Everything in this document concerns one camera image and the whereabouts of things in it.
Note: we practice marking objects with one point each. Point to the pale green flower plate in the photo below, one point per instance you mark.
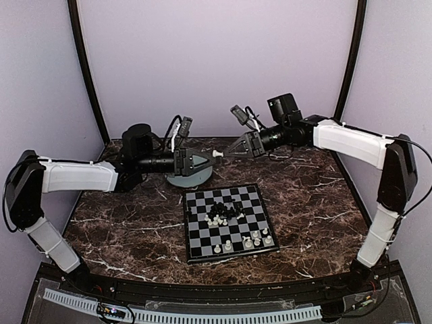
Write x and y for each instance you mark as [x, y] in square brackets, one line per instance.
[192, 180]

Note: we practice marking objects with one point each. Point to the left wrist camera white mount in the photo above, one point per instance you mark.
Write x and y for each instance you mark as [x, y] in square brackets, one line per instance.
[181, 131]

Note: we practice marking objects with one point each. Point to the left black frame post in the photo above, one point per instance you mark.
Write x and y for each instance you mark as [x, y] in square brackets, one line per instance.
[74, 15]

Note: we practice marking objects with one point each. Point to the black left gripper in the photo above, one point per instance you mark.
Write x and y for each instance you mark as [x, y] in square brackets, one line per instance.
[187, 161]

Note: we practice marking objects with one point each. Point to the right black frame post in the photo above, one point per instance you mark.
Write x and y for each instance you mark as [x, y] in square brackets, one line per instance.
[351, 60]

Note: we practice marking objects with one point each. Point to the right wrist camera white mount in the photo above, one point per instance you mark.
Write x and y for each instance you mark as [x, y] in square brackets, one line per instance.
[245, 119]

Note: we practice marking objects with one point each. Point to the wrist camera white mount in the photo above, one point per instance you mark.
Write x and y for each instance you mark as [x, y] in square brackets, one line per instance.
[245, 119]
[181, 131]

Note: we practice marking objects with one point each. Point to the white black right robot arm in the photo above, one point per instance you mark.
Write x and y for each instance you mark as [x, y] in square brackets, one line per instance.
[389, 157]

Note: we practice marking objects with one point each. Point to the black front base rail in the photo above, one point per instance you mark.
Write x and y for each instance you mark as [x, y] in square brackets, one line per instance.
[138, 292]

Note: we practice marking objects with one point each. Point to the white chess pieces pile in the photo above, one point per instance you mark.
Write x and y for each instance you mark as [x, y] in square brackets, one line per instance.
[219, 221]

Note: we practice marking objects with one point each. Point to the black frame post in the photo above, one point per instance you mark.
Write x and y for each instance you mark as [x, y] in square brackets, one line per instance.
[74, 15]
[351, 60]

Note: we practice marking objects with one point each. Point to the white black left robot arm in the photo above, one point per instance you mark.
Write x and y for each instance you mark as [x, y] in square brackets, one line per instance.
[142, 152]

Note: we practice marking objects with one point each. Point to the black grey chessboard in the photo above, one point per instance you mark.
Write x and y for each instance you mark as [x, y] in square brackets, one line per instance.
[201, 240]

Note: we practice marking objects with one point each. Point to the white slotted cable duct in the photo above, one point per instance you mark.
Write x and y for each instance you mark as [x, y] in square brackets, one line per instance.
[128, 314]

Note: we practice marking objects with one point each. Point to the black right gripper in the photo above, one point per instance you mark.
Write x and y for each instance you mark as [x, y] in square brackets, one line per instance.
[253, 140]

